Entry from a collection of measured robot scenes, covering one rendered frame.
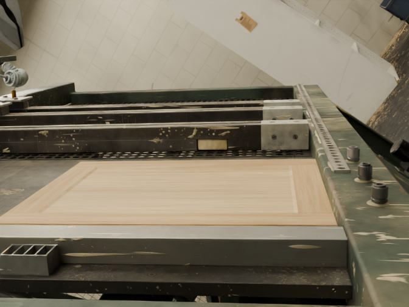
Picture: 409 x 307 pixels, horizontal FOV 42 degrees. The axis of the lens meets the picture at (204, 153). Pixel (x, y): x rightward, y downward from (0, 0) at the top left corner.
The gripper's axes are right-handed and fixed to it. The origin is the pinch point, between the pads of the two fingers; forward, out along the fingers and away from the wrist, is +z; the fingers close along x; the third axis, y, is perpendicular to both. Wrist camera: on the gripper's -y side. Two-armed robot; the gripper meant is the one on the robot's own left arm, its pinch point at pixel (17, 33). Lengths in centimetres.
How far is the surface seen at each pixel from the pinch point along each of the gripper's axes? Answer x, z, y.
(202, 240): -10.9, 33.8, 0.6
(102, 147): -76, 25, 48
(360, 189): -33, 45, -17
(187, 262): -10.1, 35.5, 4.0
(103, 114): -103, 19, 58
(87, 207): -27.5, 26.6, 26.1
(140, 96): -187, 26, 84
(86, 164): -56, 24, 41
